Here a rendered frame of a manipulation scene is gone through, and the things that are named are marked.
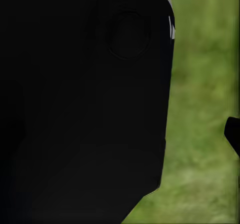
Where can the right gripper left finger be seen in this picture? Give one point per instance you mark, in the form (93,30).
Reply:
(12,133)

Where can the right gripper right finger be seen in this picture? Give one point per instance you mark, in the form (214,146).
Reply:
(232,133)

